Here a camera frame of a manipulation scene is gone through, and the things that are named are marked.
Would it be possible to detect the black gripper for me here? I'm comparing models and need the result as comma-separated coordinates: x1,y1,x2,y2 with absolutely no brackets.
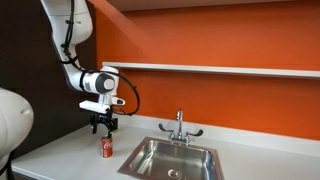
90,113,118,138

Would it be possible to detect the red soda can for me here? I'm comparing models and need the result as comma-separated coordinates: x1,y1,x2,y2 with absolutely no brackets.
101,137,113,158

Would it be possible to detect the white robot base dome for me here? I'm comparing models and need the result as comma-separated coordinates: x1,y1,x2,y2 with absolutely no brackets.
0,88,34,169

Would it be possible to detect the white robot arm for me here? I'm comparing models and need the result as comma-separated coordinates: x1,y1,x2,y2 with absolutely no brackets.
40,0,125,138

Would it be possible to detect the stainless steel sink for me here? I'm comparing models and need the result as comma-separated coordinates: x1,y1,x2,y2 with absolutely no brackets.
118,137,225,180

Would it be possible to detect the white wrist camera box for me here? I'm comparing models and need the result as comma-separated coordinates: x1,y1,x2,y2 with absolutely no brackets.
79,100,109,114

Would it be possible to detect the chrome faucet with black handles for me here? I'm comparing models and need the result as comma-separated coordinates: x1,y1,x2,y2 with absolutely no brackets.
158,109,204,144

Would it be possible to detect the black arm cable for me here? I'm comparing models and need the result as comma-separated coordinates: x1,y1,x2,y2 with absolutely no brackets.
60,0,141,117

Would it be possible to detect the white wall shelf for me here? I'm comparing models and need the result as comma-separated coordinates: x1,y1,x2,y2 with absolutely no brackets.
102,62,320,78

